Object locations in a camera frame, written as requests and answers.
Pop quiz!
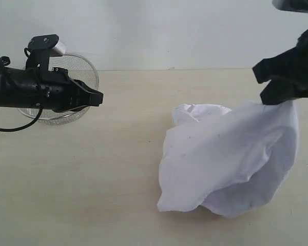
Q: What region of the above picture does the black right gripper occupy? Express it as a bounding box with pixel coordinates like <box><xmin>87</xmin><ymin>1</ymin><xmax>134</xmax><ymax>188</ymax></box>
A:
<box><xmin>252</xmin><ymin>29</ymin><xmax>308</xmax><ymax>105</ymax></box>

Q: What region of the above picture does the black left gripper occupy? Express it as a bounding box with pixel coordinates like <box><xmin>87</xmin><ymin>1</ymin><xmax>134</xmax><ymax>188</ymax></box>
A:
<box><xmin>27</xmin><ymin>67</ymin><xmax>103</xmax><ymax>113</ymax></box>

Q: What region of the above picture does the white t-shirt with red print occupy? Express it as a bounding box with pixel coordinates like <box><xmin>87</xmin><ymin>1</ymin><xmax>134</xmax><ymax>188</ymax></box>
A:
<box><xmin>157</xmin><ymin>101</ymin><xmax>299</xmax><ymax>217</ymax></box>

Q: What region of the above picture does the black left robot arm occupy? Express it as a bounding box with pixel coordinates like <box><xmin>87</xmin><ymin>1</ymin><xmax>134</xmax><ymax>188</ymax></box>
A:
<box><xmin>0</xmin><ymin>67</ymin><xmax>104</xmax><ymax>113</ymax></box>

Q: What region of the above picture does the metal wire mesh basket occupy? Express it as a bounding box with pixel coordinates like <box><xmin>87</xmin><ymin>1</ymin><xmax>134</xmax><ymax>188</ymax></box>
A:
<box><xmin>17</xmin><ymin>53</ymin><xmax>100</xmax><ymax>125</ymax></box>

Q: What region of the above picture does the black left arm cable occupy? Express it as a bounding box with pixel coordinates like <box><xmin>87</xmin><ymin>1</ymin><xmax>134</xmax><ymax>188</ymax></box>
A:
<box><xmin>0</xmin><ymin>57</ymin><xmax>44</xmax><ymax>132</ymax></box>

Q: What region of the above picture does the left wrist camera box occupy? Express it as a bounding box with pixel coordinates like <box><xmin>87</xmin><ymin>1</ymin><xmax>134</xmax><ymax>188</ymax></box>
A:
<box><xmin>24</xmin><ymin>34</ymin><xmax>66</xmax><ymax>57</ymax></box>

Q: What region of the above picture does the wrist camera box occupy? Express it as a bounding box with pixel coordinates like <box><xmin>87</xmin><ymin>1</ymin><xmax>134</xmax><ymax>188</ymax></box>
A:
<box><xmin>272</xmin><ymin>0</ymin><xmax>308</xmax><ymax>13</ymax></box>
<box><xmin>24</xmin><ymin>34</ymin><xmax>66</xmax><ymax>57</ymax></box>

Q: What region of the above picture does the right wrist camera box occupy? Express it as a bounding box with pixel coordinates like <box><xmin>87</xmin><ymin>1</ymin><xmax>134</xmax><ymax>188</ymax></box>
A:
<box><xmin>272</xmin><ymin>0</ymin><xmax>308</xmax><ymax>13</ymax></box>

